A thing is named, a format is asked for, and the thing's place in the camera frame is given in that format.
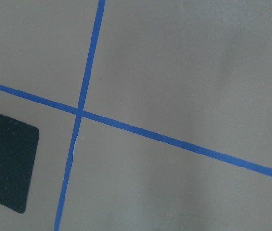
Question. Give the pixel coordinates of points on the black mouse pad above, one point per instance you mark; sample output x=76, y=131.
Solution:
x=18, y=146

